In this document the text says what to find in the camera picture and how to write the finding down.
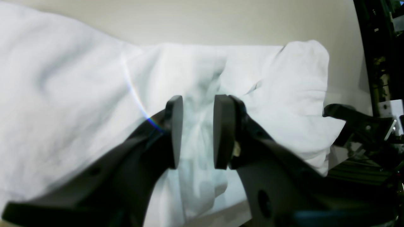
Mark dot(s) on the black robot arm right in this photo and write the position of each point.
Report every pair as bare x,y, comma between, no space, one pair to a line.
381,27

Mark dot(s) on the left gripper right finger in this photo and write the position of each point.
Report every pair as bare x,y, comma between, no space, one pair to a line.
283,190

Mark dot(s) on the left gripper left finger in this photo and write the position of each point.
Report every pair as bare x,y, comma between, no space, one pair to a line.
115,190

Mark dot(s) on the white T-shirt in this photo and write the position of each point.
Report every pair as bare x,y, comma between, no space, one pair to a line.
70,93

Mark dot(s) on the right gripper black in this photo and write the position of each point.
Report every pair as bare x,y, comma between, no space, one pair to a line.
373,154

